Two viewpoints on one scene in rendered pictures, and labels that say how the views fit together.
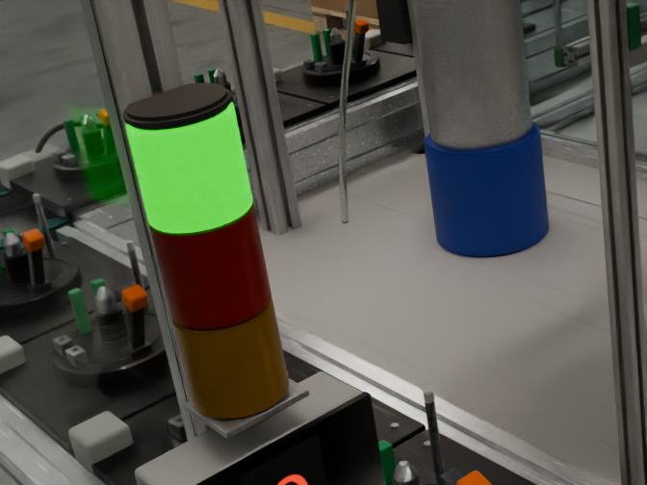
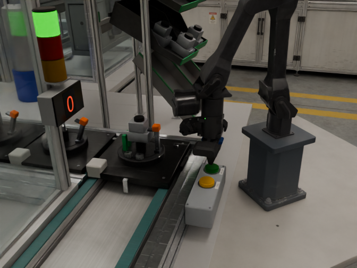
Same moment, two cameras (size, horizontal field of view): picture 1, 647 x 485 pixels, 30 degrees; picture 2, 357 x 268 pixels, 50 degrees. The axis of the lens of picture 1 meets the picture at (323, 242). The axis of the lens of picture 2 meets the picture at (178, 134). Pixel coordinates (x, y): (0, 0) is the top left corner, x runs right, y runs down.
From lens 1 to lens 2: 0.48 m
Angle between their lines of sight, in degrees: 37
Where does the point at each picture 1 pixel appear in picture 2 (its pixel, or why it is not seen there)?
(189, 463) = (49, 93)
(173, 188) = (48, 25)
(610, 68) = (96, 25)
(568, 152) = not seen: hidden behind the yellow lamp
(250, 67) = not seen: outside the picture
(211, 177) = (55, 24)
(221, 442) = (53, 90)
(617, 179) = (99, 52)
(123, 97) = (30, 7)
